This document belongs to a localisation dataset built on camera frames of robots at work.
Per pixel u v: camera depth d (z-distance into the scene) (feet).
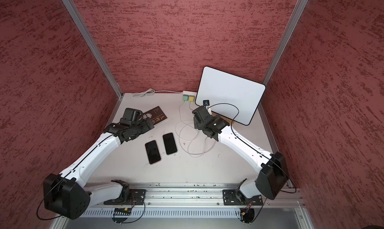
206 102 2.27
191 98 3.77
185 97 3.81
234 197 2.43
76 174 1.36
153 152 2.97
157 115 3.49
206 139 3.12
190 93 3.83
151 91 3.90
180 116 3.54
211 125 1.82
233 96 2.95
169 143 2.99
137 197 2.42
